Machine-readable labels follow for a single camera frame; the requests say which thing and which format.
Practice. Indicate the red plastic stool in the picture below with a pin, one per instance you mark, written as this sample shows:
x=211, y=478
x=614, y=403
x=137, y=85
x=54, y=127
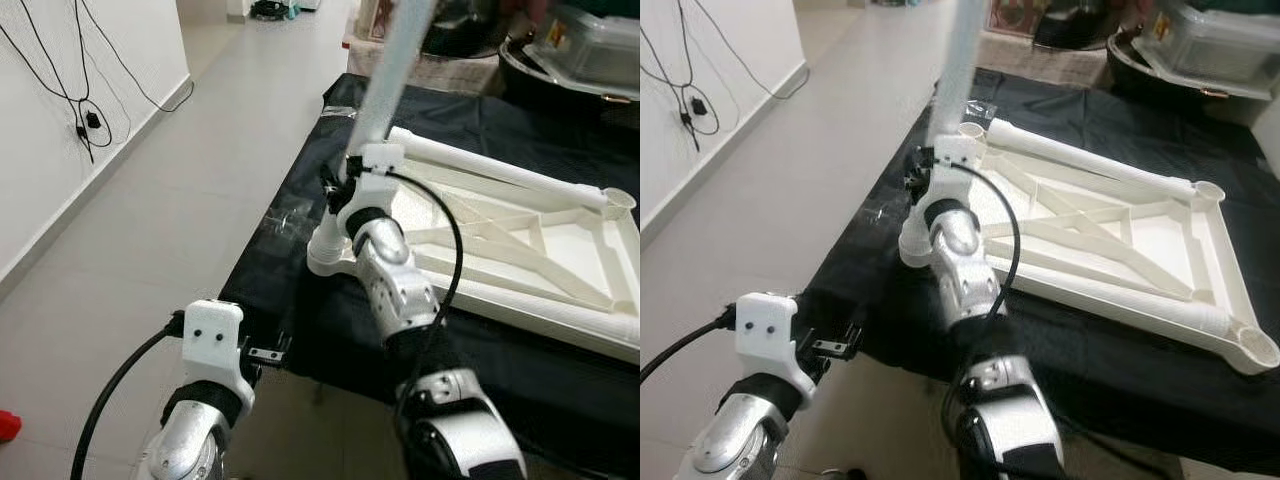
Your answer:
x=5, y=425

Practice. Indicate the black tablecloth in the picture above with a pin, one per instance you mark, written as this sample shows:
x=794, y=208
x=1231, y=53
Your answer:
x=880, y=320
x=300, y=300

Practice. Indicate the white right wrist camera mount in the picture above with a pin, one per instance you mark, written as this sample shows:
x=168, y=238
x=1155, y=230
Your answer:
x=955, y=160
x=375, y=185

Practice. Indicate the beige patterned bench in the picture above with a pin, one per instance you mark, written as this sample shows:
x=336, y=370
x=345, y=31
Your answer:
x=440, y=70
x=1040, y=60

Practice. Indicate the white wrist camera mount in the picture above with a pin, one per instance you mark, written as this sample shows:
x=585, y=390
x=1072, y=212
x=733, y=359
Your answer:
x=955, y=160
x=375, y=185
x=765, y=330
x=213, y=335

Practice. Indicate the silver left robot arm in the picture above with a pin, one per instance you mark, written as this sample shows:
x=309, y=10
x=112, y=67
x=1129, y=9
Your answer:
x=185, y=455
x=735, y=450

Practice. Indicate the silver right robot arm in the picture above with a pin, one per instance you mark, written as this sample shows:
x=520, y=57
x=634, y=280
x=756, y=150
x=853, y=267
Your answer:
x=965, y=270
x=400, y=290

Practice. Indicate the white plastic table leg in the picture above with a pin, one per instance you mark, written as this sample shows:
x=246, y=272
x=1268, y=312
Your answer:
x=500, y=165
x=560, y=312
x=965, y=60
x=1130, y=300
x=1090, y=155
x=395, y=70

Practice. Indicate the crumpled clear tape strip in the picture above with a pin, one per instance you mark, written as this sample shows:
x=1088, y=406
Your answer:
x=337, y=112
x=982, y=112

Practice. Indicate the black floor mop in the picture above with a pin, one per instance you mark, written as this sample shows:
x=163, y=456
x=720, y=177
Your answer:
x=270, y=10

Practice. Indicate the flat clear tape patch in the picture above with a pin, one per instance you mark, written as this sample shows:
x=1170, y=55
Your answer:
x=282, y=222
x=877, y=215

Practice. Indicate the white plastic children table top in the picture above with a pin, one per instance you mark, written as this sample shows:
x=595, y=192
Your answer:
x=580, y=240
x=1150, y=240

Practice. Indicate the grey clear plastic container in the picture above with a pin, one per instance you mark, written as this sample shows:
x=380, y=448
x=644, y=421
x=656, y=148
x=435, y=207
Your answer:
x=590, y=45
x=1210, y=45

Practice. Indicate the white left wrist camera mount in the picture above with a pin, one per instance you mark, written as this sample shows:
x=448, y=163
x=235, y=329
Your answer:
x=213, y=335
x=765, y=330

